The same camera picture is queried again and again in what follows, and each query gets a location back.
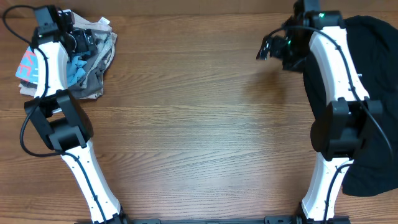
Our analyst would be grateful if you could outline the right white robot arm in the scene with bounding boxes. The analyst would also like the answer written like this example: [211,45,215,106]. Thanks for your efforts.
[256,0,382,223]

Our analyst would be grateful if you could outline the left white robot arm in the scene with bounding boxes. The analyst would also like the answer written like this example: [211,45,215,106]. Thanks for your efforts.
[24,5,130,223]

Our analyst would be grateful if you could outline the grey folded shorts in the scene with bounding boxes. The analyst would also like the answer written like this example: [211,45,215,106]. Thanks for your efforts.
[16,28,118,99]

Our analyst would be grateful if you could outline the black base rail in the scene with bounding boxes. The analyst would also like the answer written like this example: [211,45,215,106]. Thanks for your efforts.
[74,214,351,224]

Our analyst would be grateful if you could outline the light blue printed t-shirt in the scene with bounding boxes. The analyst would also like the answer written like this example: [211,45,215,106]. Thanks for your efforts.
[16,47,91,88]

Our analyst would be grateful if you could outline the black t-shirt white logo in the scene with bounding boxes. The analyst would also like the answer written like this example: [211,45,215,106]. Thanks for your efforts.
[303,16,398,197]

